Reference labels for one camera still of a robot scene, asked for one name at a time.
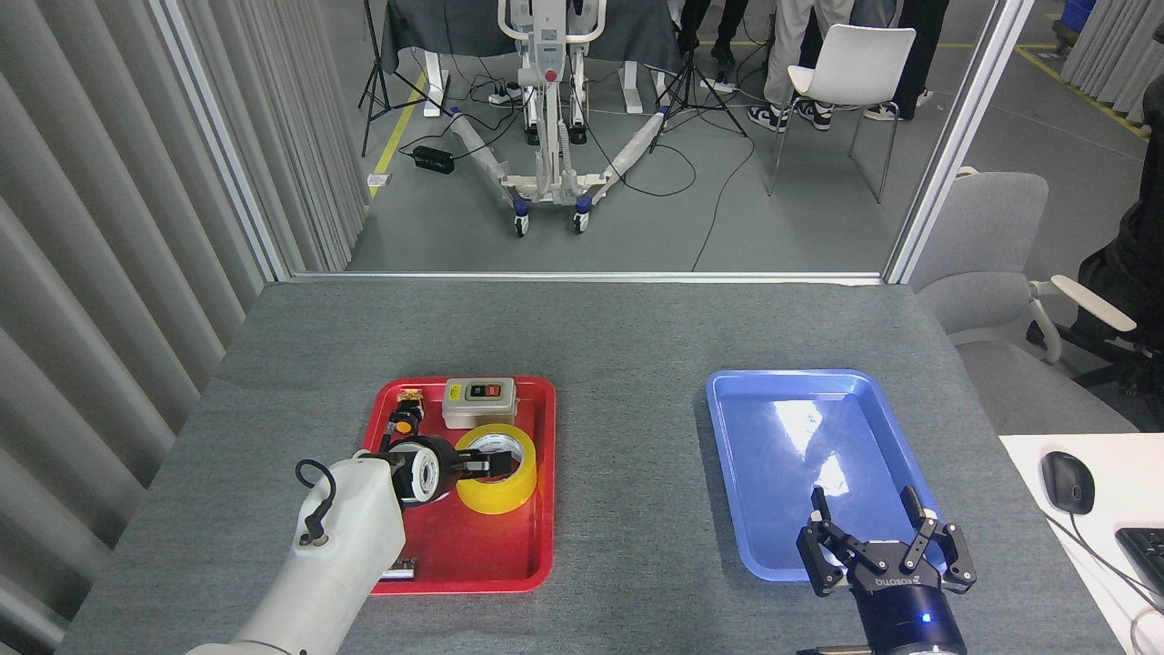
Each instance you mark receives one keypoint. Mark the white power strip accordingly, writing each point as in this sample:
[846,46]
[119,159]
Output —
[502,94]

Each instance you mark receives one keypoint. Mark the black yellow push button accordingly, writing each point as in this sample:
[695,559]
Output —
[403,424]

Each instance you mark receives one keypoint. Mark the black office chair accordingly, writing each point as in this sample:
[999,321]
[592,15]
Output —
[1132,264]

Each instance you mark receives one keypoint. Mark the black computer mouse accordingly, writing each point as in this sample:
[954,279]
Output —
[1066,482]

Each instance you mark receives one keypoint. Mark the small black terminal block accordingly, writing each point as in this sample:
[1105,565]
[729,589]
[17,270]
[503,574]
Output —
[402,570]

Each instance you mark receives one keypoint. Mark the white stand on wheels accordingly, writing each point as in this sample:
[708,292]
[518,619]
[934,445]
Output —
[548,109]

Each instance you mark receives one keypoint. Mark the red plastic tray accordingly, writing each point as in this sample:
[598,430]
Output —
[482,546]

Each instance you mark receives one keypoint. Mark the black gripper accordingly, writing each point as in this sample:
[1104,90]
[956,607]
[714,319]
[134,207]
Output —
[909,619]
[447,468]

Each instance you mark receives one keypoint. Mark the black power adapter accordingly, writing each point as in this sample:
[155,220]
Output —
[433,159]

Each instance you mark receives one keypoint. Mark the grey two-button switch box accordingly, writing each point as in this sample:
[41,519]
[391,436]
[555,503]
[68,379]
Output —
[479,411]

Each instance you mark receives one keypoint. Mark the blue crate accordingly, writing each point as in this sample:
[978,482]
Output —
[1080,14]

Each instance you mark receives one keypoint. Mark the silver post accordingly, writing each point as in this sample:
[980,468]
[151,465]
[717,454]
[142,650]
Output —
[223,146]
[955,136]

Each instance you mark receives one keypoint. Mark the table with dark cloth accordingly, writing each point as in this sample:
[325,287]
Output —
[455,27]

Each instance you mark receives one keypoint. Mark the blue plastic tray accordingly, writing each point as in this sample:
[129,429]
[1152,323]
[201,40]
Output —
[773,473]

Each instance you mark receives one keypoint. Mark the white desk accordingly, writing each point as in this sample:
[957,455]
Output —
[1028,546]

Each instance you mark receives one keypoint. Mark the black tripod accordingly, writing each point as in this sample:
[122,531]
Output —
[372,82]
[688,91]

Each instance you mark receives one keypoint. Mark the white plastic chair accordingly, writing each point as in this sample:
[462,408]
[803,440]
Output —
[850,59]

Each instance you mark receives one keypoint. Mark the small white floor box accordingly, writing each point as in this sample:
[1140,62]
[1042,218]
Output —
[380,180]

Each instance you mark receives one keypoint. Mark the silver horizontal rail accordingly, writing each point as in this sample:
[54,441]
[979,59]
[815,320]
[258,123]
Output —
[582,277]

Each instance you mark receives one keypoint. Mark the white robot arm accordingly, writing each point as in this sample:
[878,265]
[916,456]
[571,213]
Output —
[346,546]

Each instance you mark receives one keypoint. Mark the grey office chair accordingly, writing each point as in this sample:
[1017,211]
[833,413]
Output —
[991,236]

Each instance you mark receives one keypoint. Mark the black keyboard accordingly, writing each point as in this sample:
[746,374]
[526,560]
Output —
[1148,555]

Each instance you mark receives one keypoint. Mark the yellow tape roll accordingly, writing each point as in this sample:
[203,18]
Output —
[500,498]

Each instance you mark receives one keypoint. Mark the person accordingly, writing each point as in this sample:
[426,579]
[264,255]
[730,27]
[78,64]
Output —
[727,27]
[923,55]
[787,55]

